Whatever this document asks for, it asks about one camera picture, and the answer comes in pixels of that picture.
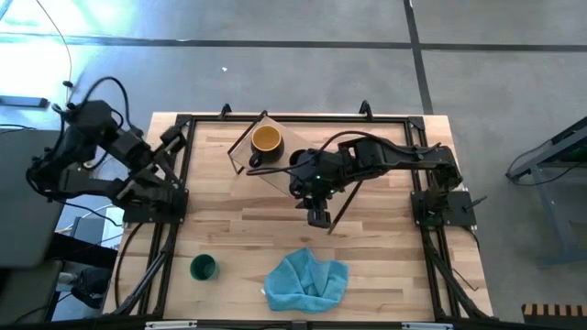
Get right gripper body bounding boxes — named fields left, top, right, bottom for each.
left=300, top=150, right=352, bottom=210

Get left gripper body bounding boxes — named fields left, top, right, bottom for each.
left=158, top=124, right=189, bottom=157

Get black mug yellow interior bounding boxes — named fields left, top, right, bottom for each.
left=248, top=124, right=285, bottom=169

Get green plastic cup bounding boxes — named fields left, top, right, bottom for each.
left=189, top=253, right=220, bottom=282

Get wooden shelf black legs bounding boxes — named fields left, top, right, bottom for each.
left=227, top=109, right=370, bottom=236

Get blue microfibre cloth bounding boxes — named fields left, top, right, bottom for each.
left=263, top=247, right=349, bottom=314

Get white strip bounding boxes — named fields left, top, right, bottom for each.
left=145, top=320, right=198, bottom=330
left=402, top=322, right=454, bottom=330

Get grey desk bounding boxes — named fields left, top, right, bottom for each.
left=0, top=129, right=65, bottom=322

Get black rounded device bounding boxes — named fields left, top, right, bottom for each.
left=71, top=267, right=114, bottom=309

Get blue-grey metal desk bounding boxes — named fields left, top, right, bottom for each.
left=505, top=116, right=587, bottom=268

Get wooden slatted bench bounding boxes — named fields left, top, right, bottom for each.
left=521, top=302, right=587, bottom=325

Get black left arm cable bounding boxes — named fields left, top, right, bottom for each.
left=82, top=75, right=138, bottom=137

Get black aluminium table frame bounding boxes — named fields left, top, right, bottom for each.
left=103, top=99, right=494, bottom=330

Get orange cable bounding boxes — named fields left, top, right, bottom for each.
left=35, top=0, right=74, bottom=105

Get black curved cable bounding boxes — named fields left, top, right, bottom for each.
left=113, top=222, right=146, bottom=309

